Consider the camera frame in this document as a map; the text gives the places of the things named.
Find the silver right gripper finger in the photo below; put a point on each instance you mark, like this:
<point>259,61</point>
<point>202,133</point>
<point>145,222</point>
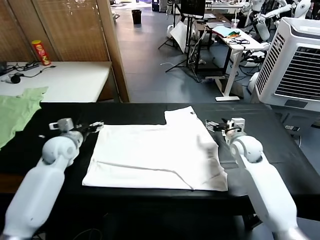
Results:
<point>213,128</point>
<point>212,122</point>

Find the white foam board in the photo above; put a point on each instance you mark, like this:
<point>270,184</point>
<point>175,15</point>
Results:
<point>181,35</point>

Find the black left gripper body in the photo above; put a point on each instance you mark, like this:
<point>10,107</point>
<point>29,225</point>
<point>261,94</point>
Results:
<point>83,129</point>

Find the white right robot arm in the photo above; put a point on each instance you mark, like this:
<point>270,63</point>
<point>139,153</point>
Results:
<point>262,190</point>

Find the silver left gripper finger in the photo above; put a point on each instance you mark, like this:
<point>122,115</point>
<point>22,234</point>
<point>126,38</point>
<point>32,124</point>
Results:
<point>98,123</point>
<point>96,128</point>

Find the black tripod stand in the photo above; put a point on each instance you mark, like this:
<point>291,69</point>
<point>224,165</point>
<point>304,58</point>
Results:
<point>175,30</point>

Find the black round mouse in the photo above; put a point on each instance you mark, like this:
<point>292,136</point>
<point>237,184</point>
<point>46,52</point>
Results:
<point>15,79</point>

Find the colourful cloth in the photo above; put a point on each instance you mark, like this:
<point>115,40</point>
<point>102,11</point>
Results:
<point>234,33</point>

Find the wooden post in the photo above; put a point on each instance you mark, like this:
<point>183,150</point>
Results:
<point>116,50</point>

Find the grey floor power strip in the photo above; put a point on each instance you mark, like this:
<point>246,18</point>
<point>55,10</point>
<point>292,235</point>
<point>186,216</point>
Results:
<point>292,128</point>

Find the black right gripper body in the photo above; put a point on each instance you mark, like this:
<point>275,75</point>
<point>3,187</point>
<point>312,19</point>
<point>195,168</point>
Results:
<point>223,128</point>

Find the plastic cup with straw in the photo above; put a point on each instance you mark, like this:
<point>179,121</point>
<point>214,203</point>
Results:
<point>235,23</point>

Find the dark metal table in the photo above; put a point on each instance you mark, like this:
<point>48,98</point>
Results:
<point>203,45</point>

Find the white air cooler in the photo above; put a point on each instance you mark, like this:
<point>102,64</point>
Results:
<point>292,65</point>

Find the light green garment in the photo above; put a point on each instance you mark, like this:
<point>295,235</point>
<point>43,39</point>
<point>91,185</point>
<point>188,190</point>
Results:
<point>15,112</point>

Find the white plastic jug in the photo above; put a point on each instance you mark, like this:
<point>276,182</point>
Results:
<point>170,31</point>

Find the black trash bin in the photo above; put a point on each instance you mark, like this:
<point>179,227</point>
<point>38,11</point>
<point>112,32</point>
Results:
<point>136,17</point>

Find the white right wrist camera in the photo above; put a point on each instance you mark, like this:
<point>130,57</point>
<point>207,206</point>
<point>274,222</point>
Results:
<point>238,124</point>

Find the white standing desk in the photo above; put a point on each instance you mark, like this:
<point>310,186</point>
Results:
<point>241,46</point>

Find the white printed t-shirt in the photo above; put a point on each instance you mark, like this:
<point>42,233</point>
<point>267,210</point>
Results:
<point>150,155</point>

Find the white side table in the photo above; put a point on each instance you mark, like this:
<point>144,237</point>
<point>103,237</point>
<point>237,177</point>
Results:
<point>70,80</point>

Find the small white tag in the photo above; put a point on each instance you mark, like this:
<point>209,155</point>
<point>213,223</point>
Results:
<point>41,136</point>

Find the bamboo folding screen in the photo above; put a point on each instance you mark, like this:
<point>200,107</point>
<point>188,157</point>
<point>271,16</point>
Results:
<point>62,25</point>

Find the black monitor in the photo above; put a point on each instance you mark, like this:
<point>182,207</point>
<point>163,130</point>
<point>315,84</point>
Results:
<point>192,7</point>

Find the folded cloth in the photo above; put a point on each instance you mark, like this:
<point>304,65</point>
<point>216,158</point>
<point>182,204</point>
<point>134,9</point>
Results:
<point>221,30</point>

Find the white humanoid robot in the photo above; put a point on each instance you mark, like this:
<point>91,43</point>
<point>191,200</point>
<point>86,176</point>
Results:
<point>260,17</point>
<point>300,8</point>

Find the black power strip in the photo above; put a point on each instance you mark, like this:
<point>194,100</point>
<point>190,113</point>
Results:
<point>32,66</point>

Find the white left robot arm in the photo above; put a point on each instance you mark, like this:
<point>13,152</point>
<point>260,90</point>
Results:
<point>42,180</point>

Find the black table cover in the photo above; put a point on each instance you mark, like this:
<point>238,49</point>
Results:
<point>250,115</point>

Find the long white table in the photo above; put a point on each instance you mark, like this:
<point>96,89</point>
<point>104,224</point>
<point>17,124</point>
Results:
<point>222,6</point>

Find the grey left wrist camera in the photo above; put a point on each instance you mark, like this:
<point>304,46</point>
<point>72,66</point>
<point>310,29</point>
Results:
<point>65,124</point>

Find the grey laptop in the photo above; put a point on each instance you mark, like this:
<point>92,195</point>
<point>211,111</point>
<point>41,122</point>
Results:
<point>218,25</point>

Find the red yellow chips can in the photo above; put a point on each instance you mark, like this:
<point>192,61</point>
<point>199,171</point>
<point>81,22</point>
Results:
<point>42,53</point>

